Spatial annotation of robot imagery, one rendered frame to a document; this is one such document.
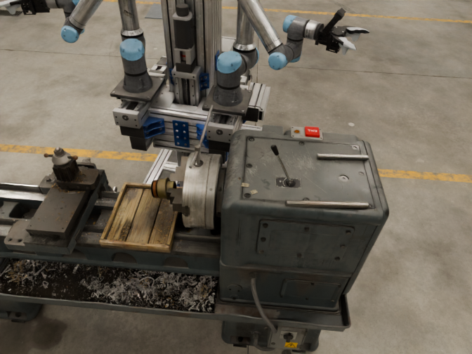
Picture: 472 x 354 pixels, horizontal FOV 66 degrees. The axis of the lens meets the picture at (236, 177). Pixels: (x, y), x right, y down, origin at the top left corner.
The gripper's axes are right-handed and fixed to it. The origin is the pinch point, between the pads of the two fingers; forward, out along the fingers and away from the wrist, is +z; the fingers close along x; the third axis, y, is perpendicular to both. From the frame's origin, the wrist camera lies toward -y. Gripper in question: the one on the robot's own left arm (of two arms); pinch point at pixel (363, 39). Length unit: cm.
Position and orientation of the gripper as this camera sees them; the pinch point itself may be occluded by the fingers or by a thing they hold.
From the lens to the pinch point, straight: 165.0
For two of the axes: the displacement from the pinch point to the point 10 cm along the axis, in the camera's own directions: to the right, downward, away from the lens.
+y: 0.4, 6.3, 7.8
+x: -5.4, 6.7, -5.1
